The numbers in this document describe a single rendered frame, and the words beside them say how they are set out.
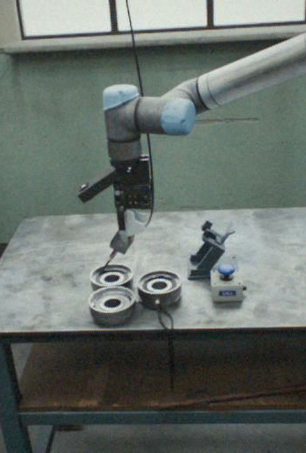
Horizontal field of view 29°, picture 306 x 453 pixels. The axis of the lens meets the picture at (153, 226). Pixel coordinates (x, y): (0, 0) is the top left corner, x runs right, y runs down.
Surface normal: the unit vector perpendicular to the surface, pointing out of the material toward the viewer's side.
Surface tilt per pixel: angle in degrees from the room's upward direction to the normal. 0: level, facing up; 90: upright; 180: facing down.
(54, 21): 90
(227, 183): 90
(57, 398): 0
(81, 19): 90
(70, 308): 0
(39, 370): 0
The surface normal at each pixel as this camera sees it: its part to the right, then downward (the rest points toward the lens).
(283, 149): -0.05, 0.45
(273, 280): -0.06, -0.90
